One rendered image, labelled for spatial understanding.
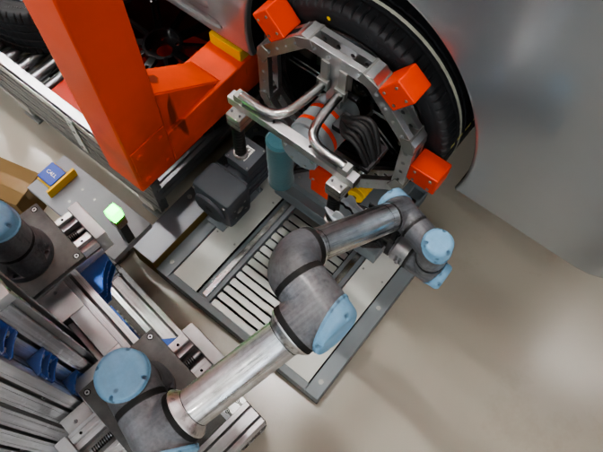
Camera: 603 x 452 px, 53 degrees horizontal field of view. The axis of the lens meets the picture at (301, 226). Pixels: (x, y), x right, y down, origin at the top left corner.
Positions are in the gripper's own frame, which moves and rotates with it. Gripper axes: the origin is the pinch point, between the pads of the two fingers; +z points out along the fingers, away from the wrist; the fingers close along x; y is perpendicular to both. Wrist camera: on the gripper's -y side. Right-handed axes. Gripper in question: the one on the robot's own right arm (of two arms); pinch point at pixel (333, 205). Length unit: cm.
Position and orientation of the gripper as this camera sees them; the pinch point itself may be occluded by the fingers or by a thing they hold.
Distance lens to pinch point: 165.2
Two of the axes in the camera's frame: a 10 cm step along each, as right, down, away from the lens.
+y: 0.2, -4.3, -9.0
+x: -6.2, 7.1, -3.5
